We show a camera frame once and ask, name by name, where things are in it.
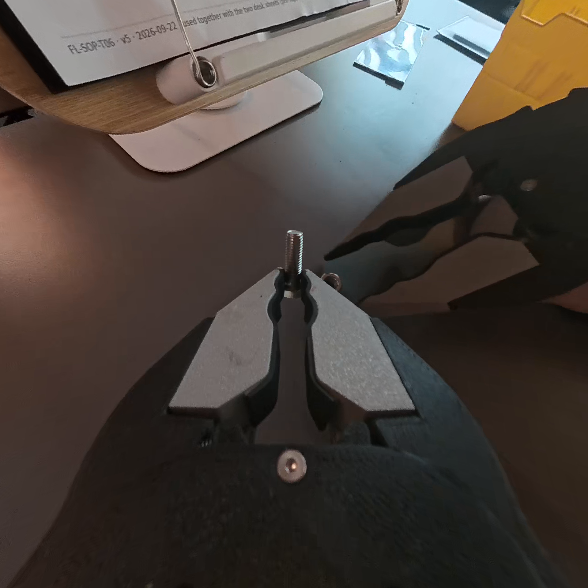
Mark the printed instruction sheet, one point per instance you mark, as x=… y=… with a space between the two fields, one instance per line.
x=115 y=27

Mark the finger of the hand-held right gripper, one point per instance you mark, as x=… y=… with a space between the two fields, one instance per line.
x=413 y=197
x=459 y=275

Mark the yellow plastic bin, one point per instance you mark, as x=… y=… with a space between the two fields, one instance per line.
x=519 y=69

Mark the shiny silver pouch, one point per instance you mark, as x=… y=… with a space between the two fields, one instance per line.
x=390 y=53

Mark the steel hex nut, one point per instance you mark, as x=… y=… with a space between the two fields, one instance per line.
x=339 y=282

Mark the steel bolt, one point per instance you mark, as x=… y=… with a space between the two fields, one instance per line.
x=294 y=252

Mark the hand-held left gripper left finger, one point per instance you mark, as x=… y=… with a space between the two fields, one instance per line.
x=225 y=358

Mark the instruction sheet on stand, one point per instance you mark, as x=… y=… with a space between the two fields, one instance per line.
x=229 y=133

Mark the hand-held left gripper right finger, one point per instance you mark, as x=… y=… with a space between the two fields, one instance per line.
x=358 y=358

